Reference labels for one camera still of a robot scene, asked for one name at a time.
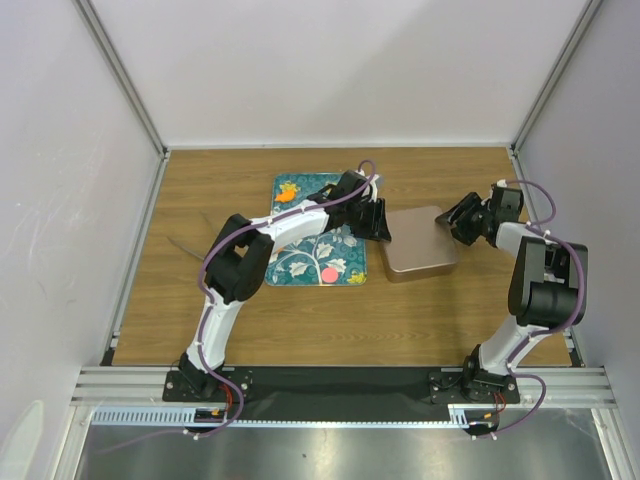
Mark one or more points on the teal floral serving tray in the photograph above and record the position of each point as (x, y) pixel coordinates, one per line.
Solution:
(301, 262)

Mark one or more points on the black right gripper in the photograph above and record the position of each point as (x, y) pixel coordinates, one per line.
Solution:
(468, 204)

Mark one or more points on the rose gold tin lid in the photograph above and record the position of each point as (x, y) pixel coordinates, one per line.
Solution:
(417, 240)

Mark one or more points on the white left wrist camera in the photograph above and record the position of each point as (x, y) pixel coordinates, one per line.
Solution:
(374, 186)

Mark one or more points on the rose gold cookie tin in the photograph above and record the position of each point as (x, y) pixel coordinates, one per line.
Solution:
(419, 273)

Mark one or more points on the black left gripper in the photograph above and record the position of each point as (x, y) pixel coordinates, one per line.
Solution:
(377, 227)

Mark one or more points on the pink round cookie lower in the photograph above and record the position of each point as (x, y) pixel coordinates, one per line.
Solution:
(329, 275)

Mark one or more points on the aluminium cable rail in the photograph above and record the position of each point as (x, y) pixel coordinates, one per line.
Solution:
(127, 396)

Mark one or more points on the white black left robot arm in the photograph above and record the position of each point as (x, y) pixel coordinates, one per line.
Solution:
(234, 268)

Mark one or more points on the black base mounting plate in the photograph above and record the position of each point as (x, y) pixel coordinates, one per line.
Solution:
(361, 393)

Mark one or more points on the metal slotted tongs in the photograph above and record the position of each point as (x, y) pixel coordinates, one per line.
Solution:
(187, 249)

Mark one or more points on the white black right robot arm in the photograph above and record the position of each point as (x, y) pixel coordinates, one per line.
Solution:
(547, 292)

